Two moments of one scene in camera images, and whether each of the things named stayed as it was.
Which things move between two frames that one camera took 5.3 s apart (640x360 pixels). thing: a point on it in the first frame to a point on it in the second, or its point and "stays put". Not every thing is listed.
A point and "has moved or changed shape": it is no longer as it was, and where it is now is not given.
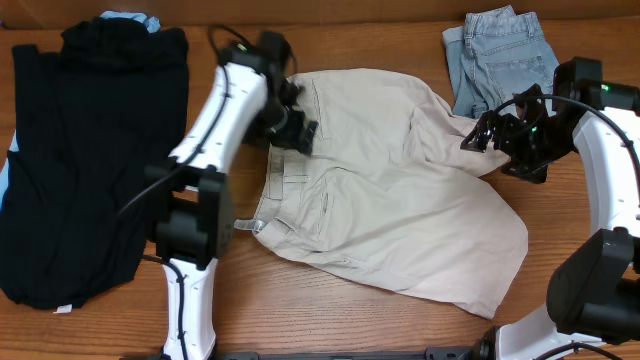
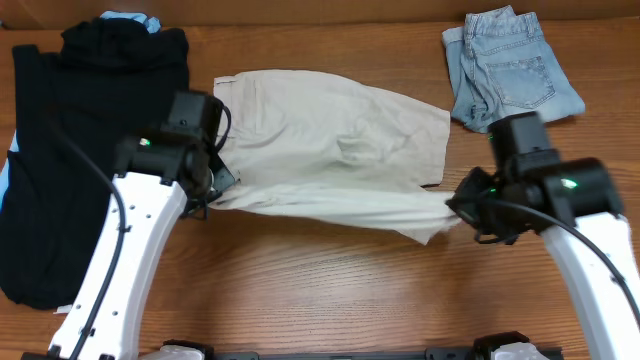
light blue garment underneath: (152, 23) stays put
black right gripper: (507, 128) to (468, 205)
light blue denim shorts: (494, 55) stays put
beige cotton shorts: (389, 191) has moved or changed shape
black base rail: (430, 354) stays put
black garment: (89, 122) stays put
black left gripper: (298, 133) to (220, 176)
